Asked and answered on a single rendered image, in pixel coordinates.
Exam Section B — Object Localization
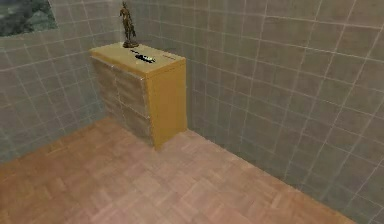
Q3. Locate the bronze figure statue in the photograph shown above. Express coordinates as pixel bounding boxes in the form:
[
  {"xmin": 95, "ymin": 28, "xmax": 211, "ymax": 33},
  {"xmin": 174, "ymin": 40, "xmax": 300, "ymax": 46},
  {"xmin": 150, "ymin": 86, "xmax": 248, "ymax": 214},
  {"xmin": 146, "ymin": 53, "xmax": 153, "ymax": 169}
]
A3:
[{"xmin": 119, "ymin": 0, "xmax": 140, "ymax": 49}]

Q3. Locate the yellow chest of drawers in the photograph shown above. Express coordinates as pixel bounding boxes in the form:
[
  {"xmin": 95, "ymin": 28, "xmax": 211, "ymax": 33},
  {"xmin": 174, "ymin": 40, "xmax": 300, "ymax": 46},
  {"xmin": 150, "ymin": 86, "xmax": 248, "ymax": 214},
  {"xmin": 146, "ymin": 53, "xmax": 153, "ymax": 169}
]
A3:
[{"xmin": 88, "ymin": 42, "xmax": 188, "ymax": 151}]

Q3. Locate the black remote control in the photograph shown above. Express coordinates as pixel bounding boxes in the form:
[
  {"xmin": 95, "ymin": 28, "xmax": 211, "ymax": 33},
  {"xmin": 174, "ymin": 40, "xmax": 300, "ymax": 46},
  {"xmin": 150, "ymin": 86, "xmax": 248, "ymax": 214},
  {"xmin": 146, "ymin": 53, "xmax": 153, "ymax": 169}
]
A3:
[{"xmin": 134, "ymin": 53, "xmax": 157, "ymax": 64}]

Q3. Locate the dark framed wall picture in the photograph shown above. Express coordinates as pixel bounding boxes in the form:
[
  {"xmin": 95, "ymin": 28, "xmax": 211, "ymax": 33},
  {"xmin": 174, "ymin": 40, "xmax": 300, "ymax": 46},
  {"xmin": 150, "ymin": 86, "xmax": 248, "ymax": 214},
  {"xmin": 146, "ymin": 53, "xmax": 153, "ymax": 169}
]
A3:
[{"xmin": 0, "ymin": 0, "xmax": 59, "ymax": 38}]

